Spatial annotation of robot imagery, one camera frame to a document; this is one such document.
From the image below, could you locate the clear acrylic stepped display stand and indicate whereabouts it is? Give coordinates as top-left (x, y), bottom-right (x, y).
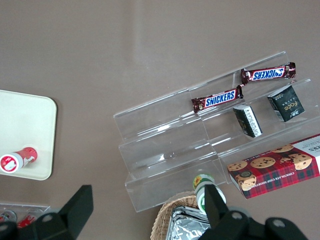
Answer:
top-left (112, 87), bottom-right (221, 214)
top-left (187, 50), bottom-right (320, 186)

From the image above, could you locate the red white-capped drink bottle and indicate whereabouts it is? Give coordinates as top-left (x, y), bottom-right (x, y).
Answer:
top-left (0, 146), bottom-right (39, 174)

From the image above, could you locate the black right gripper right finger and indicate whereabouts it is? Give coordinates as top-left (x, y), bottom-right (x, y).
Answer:
top-left (204, 184), bottom-right (251, 230)

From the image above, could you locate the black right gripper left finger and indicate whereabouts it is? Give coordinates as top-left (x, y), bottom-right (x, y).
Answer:
top-left (32, 184), bottom-right (94, 240)

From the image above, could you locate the Snickers chocolate bar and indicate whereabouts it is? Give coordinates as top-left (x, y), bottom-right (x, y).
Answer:
top-left (191, 84), bottom-right (244, 114)
top-left (240, 61), bottom-right (297, 86)

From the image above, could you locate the small black white-sided carton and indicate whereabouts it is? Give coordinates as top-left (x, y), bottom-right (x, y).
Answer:
top-left (232, 104), bottom-right (263, 138)

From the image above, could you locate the beige plastic tray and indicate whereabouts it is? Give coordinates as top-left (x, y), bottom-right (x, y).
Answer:
top-left (0, 89), bottom-right (58, 181)

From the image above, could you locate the small red white bottle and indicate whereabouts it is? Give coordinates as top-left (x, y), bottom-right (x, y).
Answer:
top-left (0, 210), bottom-right (17, 224)
top-left (16, 211), bottom-right (41, 228)

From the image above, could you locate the green white flower-cap bottle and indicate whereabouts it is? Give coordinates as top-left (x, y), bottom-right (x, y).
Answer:
top-left (192, 173), bottom-right (227, 216)

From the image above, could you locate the black Face-print carton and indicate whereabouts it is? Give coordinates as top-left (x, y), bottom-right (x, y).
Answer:
top-left (267, 84), bottom-right (305, 123)

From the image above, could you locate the woven wicker basket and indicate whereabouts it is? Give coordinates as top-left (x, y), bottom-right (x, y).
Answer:
top-left (150, 191), bottom-right (201, 240)

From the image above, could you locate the clear acrylic bottle holder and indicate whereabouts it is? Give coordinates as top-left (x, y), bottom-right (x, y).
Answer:
top-left (0, 202), bottom-right (51, 227)

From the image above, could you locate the red tartan chocolate cookie box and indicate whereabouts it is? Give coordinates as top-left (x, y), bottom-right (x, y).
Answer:
top-left (227, 133), bottom-right (320, 200)

